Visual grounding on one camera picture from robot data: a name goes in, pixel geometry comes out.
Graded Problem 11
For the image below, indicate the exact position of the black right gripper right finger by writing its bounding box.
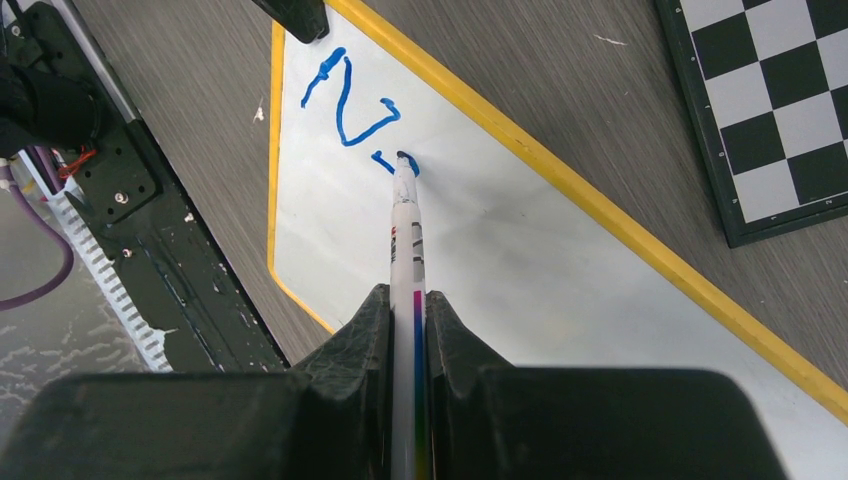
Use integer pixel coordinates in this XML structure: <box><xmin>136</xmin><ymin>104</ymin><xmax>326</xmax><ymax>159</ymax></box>
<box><xmin>426</xmin><ymin>291</ymin><xmax>786</xmax><ymax>479</ymax></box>

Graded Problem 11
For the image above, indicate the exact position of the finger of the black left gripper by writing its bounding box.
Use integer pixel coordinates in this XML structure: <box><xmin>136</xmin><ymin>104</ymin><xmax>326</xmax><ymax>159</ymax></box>
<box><xmin>253</xmin><ymin>0</ymin><xmax>330</xmax><ymax>44</ymax></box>

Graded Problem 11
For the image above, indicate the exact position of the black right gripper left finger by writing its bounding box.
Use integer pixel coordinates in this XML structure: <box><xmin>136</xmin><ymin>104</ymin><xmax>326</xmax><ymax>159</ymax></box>
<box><xmin>1</xmin><ymin>284</ymin><xmax>390</xmax><ymax>479</ymax></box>

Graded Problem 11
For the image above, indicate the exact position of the yellow framed whiteboard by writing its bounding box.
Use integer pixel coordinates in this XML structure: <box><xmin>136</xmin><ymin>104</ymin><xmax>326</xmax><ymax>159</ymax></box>
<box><xmin>267</xmin><ymin>1</ymin><xmax>847</xmax><ymax>479</ymax></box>

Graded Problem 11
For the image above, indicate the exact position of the white blue marker pen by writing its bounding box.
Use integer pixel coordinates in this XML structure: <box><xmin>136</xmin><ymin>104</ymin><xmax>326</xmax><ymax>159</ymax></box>
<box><xmin>390</xmin><ymin>151</ymin><xmax>432</xmax><ymax>479</ymax></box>

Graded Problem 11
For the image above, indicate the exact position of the black white chessboard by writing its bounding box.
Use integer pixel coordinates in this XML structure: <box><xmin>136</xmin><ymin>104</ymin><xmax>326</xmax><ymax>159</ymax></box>
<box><xmin>657</xmin><ymin>0</ymin><xmax>847</xmax><ymax>248</ymax></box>

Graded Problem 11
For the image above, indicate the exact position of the white toothed cable rail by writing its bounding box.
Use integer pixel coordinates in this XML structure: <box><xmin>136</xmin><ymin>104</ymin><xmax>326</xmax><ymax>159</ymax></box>
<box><xmin>49</xmin><ymin>192</ymin><xmax>175</xmax><ymax>374</ymax></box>

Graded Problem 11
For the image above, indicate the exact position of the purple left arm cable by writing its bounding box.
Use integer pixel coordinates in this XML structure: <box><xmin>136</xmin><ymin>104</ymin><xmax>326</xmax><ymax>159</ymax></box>
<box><xmin>0</xmin><ymin>148</ymin><xmax>75</xmax><ymax>313</ymax></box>

